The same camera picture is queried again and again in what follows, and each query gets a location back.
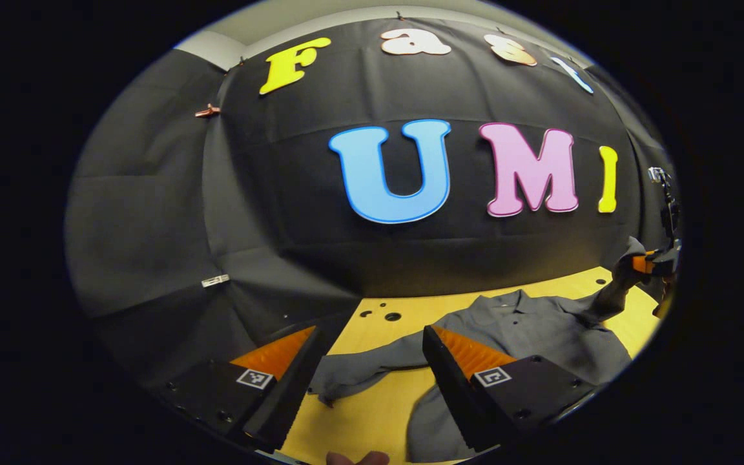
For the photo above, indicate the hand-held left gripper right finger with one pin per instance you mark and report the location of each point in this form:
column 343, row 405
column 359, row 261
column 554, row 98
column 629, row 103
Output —
column 453, row 394

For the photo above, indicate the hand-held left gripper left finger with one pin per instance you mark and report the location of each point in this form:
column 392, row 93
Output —
column 285, row 397

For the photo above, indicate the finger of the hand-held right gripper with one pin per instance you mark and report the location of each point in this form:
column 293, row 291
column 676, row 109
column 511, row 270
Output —
column 646, row 263

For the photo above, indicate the grey button shirt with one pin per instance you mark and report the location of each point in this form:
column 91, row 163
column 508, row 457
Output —
column 527, row 329

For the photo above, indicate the white clip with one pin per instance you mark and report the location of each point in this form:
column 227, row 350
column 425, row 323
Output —
column 215, row 281

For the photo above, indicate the black backdrop cloth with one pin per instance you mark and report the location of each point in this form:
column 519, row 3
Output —
column 320, row 258

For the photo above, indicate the copper spring clamp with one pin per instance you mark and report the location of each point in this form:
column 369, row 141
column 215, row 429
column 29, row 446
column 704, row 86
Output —
column 207, row 111

